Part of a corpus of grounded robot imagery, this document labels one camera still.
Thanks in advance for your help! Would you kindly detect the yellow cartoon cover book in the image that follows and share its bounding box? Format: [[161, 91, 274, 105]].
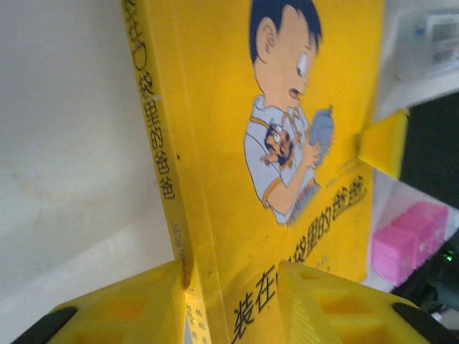
[[120, 0, 387, 344]]

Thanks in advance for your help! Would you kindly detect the clear plastic compass set box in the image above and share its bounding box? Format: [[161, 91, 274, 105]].
[[379, 0, 459, 119]]

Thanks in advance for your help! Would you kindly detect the pink plastic box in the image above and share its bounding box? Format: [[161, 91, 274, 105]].
[[371, 200, 450, 287]]

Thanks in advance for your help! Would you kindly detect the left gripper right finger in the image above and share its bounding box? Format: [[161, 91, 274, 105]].
[[275, 259, 459, 344]]

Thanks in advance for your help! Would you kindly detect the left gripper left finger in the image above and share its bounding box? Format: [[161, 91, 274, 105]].
[[19, 260, 187, 344]]

